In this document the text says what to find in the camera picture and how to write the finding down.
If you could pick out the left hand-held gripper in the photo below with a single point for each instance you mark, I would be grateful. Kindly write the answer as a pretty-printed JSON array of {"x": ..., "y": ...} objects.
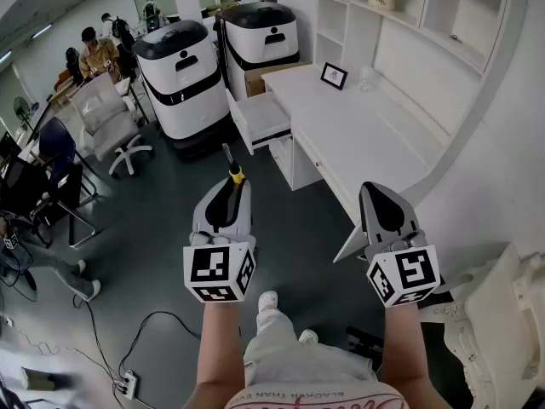
[{"x": 213, "y": 266}]

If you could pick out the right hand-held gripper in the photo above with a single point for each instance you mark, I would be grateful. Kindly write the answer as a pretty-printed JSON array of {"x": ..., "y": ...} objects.
[{"x": 409, "y": 271}]

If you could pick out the yellow and black screwdriver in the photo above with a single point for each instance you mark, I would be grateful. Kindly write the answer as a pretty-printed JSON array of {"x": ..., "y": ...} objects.
[{"x": 235, "y": 175}]

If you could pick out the white drawer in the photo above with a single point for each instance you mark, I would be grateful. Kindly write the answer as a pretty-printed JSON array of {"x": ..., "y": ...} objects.
[{"x": 259, "y": 117}]

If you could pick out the person's left forearm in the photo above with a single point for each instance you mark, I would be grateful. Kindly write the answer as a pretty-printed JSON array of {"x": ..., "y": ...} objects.
[{"x": 219, "y": 347}]

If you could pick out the person's right forearm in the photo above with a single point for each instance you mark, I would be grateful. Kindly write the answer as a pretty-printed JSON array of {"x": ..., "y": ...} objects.
[{"x": 404, "y": 347}]

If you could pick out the person's white shoe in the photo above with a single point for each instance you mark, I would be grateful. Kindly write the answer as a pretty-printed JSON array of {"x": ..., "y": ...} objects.
[
  {"x": 268, "y": 301},
  {"x": 308, "y": 335}
]

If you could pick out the white desk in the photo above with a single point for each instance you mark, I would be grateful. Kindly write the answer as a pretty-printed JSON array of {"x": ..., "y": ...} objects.
[{"x": 353, "y": 126}]

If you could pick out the black device on floor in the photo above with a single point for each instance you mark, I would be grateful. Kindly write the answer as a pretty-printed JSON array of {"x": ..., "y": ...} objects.
[{"x": 366, "y": 341}]

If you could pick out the white and black mobile robot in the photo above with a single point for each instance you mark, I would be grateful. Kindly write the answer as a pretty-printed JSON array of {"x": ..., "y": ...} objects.
[
  {"x": 259, "y": 45},
  {"x": 183, "y": 92}
]

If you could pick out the brown cardboard box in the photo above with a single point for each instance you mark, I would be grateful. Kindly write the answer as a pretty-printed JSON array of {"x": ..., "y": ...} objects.
[{"x": 255, "y": 81}]

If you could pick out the white ornate chair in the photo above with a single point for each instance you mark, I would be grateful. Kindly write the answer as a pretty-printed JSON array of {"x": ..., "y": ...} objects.
[{"x": 489, "y": 313}]

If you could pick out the clear glass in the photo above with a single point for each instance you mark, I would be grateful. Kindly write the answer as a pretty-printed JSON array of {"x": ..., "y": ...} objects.
[{"x": 367, "y": 79}]

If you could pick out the white office chair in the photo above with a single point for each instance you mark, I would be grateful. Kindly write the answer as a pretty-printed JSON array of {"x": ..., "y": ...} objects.
[{"x": 106, "y": 117}]

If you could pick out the person's light grey trousers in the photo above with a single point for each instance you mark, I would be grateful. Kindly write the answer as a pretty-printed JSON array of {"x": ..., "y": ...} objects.
[{"x": 294, "y": 356}]

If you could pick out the white shelf hutch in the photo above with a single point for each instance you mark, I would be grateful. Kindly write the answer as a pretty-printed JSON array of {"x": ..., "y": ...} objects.
[{"x": 426, "y": 45}]

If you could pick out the blue chair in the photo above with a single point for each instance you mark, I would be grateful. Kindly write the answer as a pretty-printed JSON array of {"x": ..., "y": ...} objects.
[{"x": 57, "y": 141}]

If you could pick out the person's white printed shirt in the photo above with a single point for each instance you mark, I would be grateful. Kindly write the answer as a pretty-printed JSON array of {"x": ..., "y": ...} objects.
[{"x": 315, "y": 394}]

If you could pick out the white power strip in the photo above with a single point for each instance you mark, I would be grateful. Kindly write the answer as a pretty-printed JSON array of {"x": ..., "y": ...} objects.
[{"x": 127, "y": 384}]

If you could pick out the black standing fan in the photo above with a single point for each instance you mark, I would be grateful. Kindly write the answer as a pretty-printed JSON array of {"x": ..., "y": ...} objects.
[{"x": 21, "y": 108}]

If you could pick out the black picture frame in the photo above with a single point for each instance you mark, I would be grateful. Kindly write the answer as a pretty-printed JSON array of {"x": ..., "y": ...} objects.
[{"x": 334, "y": 76}]

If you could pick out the black chair with metal frame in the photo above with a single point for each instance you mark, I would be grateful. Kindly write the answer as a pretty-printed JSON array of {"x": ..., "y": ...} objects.
[{"x": 34, "y": 186}]

